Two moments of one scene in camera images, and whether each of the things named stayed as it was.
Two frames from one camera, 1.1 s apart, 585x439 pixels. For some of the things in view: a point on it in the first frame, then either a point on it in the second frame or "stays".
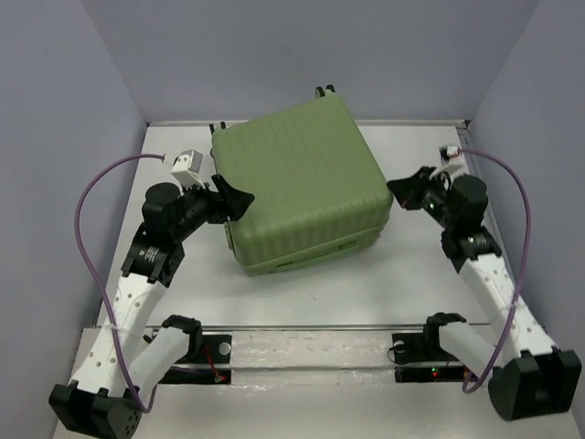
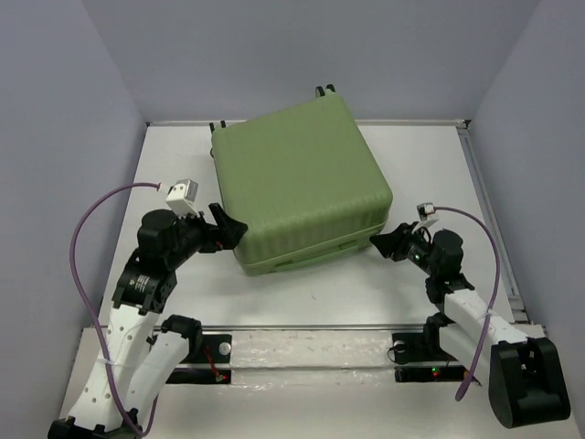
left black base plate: (217, 348) stays
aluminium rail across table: (288, 326) stays
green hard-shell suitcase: (320, 190) stays
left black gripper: (237, 200) -> (232, 230)
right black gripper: (408, 190) -> (391, 241)
